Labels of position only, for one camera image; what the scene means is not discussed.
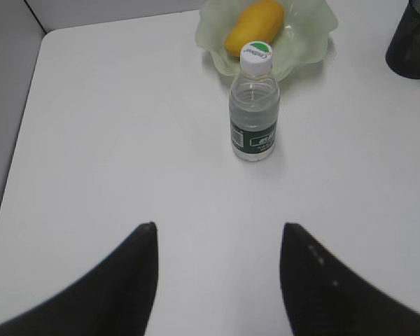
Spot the translucent green wavy plate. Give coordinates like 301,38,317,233
195,1,338,81

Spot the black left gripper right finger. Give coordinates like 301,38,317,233
279,223,420,335

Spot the black mesh pen holder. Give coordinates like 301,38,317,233
385,1,420,80

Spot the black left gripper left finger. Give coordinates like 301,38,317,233
0,222,158,335

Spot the yellow mango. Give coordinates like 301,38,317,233
224,1,285,57

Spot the clear water bottle green label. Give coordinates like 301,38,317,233
229,41,280,162

